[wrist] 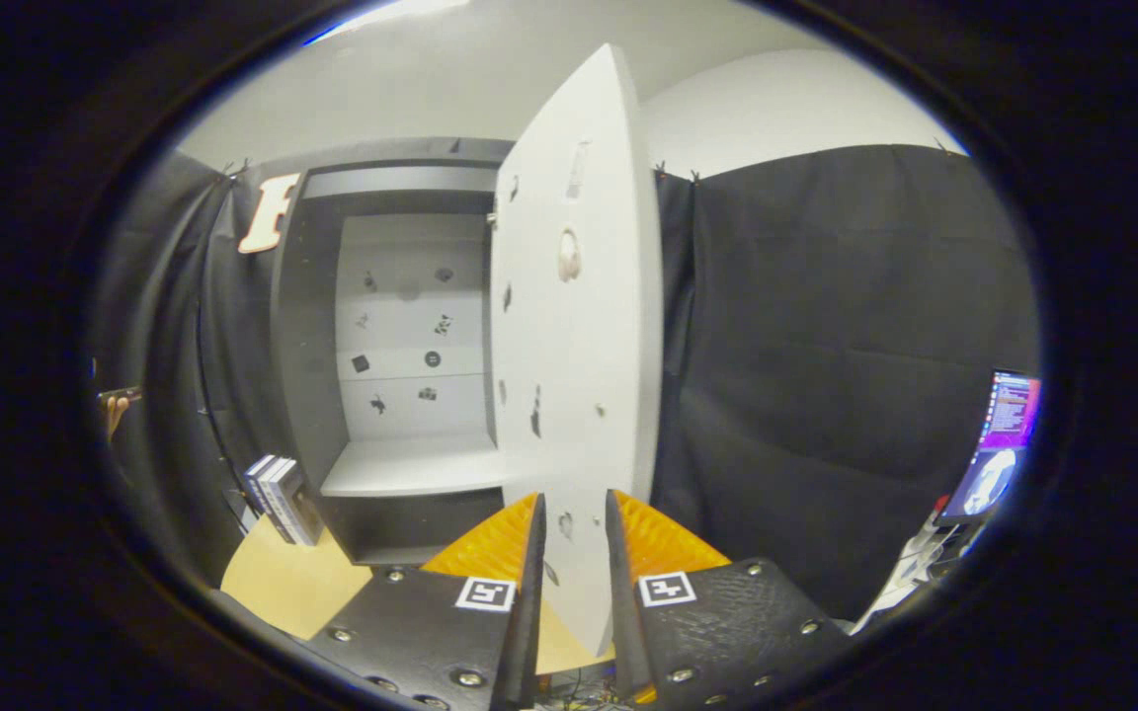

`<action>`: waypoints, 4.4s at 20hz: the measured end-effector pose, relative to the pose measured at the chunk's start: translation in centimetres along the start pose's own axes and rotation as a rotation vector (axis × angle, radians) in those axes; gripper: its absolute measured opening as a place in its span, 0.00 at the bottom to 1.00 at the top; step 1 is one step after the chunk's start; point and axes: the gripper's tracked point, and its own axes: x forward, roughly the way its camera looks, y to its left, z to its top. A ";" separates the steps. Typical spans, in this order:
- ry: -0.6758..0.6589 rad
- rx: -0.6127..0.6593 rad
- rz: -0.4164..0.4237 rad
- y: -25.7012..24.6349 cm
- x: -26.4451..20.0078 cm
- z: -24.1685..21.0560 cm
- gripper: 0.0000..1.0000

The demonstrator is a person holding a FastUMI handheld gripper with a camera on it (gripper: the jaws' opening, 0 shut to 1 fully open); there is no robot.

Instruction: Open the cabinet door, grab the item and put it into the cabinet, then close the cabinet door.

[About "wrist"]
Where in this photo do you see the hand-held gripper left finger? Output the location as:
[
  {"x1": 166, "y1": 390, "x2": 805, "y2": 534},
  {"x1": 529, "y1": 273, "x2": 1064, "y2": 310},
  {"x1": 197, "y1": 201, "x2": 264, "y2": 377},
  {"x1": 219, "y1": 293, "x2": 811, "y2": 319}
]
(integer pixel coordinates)
[{"x1": 307, "y1": 492, "x2": 547, "y2": 711}]

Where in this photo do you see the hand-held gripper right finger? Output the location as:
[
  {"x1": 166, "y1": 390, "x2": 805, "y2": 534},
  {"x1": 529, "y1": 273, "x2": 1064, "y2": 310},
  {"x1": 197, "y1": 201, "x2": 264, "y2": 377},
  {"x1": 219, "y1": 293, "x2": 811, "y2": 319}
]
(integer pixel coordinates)
[{"x1": 606, "y1": 489, "x2": 852, "y2": 707}]

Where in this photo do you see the white cabinet door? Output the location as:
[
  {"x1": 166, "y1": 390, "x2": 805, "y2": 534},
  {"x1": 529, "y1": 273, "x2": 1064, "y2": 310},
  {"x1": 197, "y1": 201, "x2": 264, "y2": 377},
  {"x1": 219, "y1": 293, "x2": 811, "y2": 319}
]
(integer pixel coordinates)
[{"x1": 488, "y1": 42, "x2": 666, "y2": 658}]

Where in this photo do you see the white cabinet shelf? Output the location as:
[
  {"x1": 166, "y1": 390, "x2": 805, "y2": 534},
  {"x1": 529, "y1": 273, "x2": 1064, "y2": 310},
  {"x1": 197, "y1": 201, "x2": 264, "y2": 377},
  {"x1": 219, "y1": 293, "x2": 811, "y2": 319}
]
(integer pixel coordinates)
[{"x1": 320, "y1": 430, "x2": 530, "y2": 498}]

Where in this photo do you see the white desk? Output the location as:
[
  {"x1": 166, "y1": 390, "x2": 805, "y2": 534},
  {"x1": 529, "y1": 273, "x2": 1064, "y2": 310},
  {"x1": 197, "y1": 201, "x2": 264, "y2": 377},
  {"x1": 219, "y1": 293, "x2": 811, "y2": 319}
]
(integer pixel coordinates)
[{"x1": 851, "y1": 518, "x2": 990, "y2": 633}]

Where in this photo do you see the black backdrop cloth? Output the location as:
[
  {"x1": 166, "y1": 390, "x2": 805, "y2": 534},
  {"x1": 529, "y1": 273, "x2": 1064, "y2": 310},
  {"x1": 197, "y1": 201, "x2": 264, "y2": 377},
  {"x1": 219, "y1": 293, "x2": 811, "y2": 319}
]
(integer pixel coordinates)
[{"x1": 85, "y1": 143, "x2": 1042, "y2": 623}]

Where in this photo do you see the grey cabinet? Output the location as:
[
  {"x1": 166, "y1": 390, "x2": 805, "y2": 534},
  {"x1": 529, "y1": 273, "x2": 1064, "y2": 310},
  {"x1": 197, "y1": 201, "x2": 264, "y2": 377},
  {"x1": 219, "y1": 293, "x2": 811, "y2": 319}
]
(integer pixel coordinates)
[{"x1": 268, "y1": 136, "x2": 530, "y2": 566}]

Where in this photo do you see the computer monitor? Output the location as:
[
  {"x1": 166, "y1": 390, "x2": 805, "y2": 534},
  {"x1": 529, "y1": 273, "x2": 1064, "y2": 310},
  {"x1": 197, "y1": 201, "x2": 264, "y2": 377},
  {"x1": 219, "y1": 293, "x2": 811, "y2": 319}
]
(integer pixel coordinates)
[{"x1": 933, "y1": 368, "x2": 1042, "y2": 526}]

